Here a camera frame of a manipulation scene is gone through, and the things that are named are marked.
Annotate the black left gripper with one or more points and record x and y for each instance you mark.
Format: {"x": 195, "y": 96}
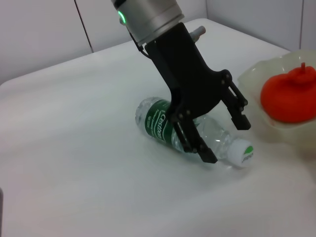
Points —
{"x": 187, "y": 81}

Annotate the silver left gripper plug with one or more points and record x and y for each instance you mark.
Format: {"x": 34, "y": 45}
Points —
{"x": 198, "y": 32}

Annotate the green glass fruit bowl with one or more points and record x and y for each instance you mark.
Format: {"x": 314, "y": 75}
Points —
{"x": 261, "y": 71}

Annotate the clear green-label water bottle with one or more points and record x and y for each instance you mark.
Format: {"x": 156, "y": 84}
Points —
{"x": 155, "y": 121}

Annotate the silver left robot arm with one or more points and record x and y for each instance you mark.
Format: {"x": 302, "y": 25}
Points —
{"x": 148, "y": 17}

